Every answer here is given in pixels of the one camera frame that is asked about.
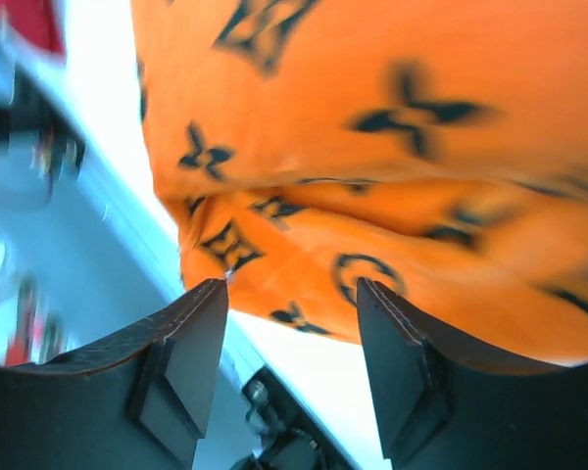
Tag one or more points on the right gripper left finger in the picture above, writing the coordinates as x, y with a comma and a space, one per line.
139, 398

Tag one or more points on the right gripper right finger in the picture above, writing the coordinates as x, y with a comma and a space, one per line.
444, 399

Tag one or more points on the orange black patterned pillowcase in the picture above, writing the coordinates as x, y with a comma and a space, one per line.
437, 147

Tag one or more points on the red cartoon patterned pillow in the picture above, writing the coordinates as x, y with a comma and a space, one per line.
35, 21

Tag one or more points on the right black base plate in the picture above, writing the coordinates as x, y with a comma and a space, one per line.
290, 438

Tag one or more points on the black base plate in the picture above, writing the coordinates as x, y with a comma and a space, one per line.
290, 438
37, 145

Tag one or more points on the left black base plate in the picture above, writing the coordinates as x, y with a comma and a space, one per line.
37, 145

